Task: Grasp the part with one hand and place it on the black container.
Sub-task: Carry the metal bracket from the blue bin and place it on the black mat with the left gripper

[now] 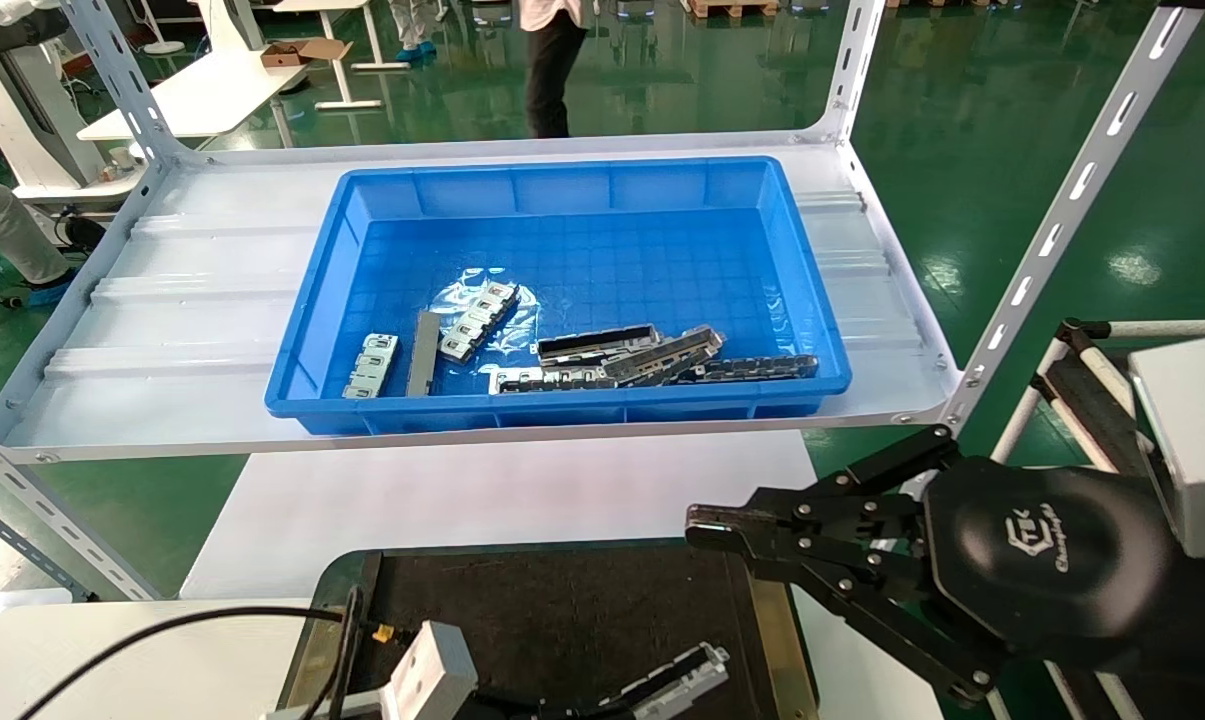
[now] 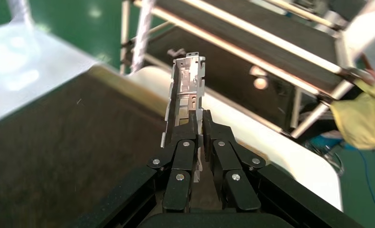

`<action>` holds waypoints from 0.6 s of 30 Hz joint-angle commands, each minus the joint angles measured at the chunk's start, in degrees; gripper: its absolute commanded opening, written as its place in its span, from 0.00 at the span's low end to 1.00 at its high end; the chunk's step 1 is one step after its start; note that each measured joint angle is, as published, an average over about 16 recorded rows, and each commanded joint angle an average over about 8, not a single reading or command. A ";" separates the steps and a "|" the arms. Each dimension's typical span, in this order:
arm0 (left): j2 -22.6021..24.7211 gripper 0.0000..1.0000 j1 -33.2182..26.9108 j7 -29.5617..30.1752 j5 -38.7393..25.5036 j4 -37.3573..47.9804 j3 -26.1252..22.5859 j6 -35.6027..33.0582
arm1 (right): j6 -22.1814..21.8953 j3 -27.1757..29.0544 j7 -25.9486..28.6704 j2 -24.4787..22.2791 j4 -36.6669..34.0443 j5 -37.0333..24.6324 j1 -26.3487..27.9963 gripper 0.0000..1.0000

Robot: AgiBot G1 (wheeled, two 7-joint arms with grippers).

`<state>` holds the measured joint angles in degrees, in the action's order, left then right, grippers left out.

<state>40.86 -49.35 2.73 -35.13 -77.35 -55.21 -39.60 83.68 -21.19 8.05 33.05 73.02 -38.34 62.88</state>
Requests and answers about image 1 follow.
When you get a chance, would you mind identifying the person with blue shoe covers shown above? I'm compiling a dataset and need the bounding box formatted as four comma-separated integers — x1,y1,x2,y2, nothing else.
387,0,445,63

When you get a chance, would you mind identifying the dark long metal bracket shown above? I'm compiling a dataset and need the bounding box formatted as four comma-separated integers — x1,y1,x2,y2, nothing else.
677,353,820,386

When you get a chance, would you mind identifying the open cardboard box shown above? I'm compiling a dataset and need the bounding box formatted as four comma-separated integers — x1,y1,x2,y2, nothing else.
260,38,353,68

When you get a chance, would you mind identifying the clear plastic bag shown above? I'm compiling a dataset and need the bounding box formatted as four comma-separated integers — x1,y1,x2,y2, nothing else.
430,268,543,376

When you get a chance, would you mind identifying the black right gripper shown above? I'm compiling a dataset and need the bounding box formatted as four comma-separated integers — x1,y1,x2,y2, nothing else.
684,425,1178,706

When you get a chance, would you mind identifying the white machine housing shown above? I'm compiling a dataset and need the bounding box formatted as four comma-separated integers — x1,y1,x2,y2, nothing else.
0,0,108,196

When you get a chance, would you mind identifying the white tube cart frame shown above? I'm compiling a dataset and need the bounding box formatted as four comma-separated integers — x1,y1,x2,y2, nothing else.
982,318,1205,720

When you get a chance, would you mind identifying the white metal shelf board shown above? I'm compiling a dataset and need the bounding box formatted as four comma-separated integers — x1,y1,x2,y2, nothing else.
0,130,963,466

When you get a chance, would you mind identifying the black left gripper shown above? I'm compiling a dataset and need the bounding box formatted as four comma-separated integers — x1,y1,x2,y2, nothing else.
477,698,603,720

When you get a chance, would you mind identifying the person in yellow coat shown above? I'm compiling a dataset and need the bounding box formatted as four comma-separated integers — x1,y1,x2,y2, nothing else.
0,172,75,293

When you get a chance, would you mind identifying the light grey right wrist camera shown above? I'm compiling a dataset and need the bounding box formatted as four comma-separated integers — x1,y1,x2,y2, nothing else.
1127,335,1205,561

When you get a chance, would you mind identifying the long silver metal bracket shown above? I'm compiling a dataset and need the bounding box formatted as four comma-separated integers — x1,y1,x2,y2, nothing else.
537,323,663,369
437,281,520,363
602,326,726,388
597,643,731,720
489,366,623,395

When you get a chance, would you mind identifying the black container with brass corners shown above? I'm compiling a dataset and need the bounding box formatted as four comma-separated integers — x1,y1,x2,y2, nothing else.
277,540,821,720

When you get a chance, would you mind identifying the black round floor object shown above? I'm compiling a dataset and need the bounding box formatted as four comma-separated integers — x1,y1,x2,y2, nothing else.
57,215,108,253

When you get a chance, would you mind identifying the blue plastic bin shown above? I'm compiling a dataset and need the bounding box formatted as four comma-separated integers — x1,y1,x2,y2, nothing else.
264,156,853,436

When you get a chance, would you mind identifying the black cart panel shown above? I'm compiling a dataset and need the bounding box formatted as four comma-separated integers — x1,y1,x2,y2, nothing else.
1037,345,1158,476

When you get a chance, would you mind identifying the white desk with legs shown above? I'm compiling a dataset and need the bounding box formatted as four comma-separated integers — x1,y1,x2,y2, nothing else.
272,0,413,73

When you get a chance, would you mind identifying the short silver metal bracket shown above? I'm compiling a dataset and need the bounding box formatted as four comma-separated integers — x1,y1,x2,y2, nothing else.
342,333,400,399

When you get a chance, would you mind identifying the white perforated shelf upright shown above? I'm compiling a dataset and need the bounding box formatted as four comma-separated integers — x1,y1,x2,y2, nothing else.
62,0,178,166
817,0,885,141
902,0,1205,501
0,425,160,603

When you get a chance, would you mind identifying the black cable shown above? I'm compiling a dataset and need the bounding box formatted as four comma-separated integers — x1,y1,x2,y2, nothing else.
17,588,383,720

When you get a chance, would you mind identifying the plain grey metal bar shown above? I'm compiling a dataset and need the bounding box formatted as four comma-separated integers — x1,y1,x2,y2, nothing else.
405,310,443,398

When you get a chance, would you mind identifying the white round stand base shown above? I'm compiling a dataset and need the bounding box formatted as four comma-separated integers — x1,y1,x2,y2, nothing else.
140,0,187,56

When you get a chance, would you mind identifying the person in black trousers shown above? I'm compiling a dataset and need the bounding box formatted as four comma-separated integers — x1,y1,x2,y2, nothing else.
520,0,590,139

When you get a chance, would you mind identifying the white table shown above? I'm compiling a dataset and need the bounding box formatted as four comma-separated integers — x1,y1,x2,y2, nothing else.
77,50,383,141

